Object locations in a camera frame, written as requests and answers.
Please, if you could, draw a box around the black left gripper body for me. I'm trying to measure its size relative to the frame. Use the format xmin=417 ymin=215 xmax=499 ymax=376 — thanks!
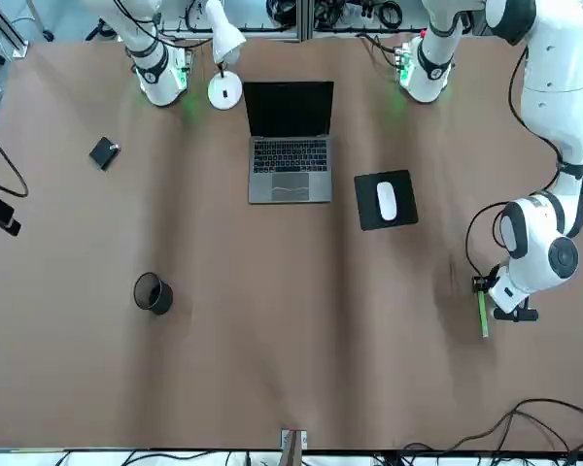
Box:
xmin=493 ymin=295 xmax=540 ymax=323

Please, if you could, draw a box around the green pen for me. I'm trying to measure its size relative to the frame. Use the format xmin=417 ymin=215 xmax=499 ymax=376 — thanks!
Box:
xmin=477 ymin=283 xmax=493 ymax=339

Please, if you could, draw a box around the black mesh pen holder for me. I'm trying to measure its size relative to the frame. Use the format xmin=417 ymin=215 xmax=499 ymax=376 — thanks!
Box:
xmin=132 ymin=271 xmax=175 ymax=317

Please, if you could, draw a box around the white computer mouse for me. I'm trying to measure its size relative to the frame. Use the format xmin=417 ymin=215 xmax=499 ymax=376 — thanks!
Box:
xmin=375 ymin=181 xmax=399 ymax=221

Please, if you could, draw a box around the small black box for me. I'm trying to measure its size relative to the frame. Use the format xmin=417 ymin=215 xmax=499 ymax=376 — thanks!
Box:
xmin=88 ymin=136 xmax=123 ymax=172

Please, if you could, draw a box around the black mouse pad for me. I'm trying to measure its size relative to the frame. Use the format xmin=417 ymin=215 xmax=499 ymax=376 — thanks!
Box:
xmin=353 ymin=169 xmax=420 ymax=232

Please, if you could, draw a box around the grey laptop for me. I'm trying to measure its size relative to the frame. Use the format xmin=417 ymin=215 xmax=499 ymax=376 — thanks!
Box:
xmin=241 ymin=81 xmax=335 ymax=205

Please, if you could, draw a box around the green circuit board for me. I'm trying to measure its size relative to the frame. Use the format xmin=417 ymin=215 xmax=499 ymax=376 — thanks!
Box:
xmin=174 ymin=47 xmax=196 ymax=92
xmin=394 ymin=42 xmax=415 ymax=83

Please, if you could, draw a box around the white desk lamp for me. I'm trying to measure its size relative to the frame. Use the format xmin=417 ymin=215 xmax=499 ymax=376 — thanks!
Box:
xmin=206 ymin=0 xmax=248 ymax=111

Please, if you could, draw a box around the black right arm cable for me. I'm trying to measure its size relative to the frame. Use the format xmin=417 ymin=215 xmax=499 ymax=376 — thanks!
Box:
xmin=0 ymin=118 xmax=30 ymax=198

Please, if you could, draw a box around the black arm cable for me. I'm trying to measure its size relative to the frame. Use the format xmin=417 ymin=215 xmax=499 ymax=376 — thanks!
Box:
xmin=464 ymin=45 xmax=566 ymax=283
xmin=0 ymin=118 xmax=30 ymax=198

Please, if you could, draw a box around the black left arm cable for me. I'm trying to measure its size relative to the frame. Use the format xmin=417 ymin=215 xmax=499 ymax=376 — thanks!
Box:
xmin=464 ymin=45 xmax=566 ymax=283

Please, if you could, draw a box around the black table cable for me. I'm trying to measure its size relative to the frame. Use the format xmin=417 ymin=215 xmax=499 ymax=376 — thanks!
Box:
xmin=459 ymin=411 xmax=583 ymax=453
xmin=400 ymin=398 xmax=583 ymax=452

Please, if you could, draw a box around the aluminium frame profile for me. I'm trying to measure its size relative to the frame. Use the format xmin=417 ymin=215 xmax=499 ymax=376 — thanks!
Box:
xmin=0 ymin=0 xmax=31 ymax=60

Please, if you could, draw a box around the aluminium camera post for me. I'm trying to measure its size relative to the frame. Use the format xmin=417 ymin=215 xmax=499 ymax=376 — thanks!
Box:
xmin=280 ymin=428 xmax=309 ymax=466

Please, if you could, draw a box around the grey frame post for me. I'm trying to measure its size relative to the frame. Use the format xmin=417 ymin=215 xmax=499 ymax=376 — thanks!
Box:
xmin=295 ymin=0 xmax=315 ymax=43

